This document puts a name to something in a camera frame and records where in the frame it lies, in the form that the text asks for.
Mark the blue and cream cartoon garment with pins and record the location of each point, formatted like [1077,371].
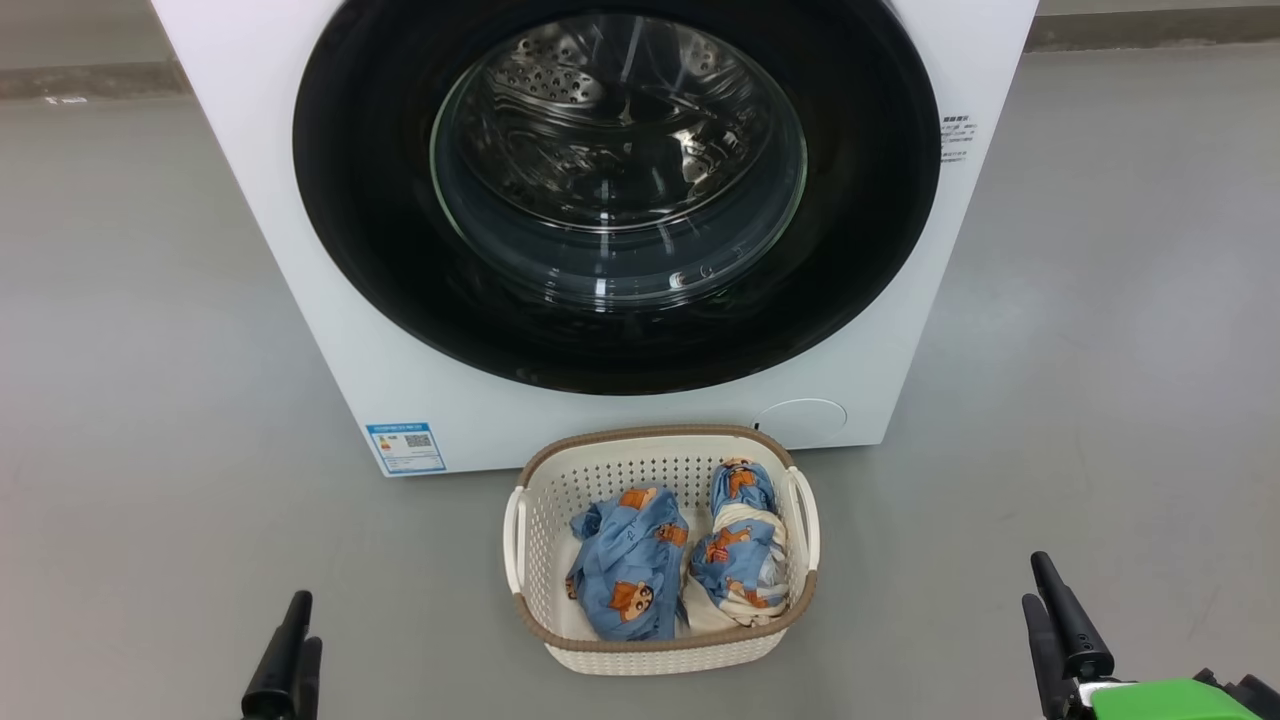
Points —
[740,550]

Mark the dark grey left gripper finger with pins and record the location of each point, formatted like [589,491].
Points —
[310,690]
[275,670]

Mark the stainless steel washer drum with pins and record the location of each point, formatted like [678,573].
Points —
[600,130]

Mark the small printed text sticker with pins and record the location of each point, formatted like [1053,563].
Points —
[956,138]

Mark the cream laundry basket brown rim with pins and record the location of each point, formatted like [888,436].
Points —
[620,470]

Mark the black round glass washer door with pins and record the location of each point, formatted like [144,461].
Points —
[380,250]

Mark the white front-load washing machine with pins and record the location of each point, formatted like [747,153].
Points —
[300,350]

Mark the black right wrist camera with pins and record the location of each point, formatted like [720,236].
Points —
[1255,698]

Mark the blue energy label sticker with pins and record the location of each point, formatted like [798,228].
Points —
[405,448]

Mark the blue cartoon print garment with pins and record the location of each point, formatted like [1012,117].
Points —
[620,560]

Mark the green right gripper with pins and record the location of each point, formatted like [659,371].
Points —
[1160,703]

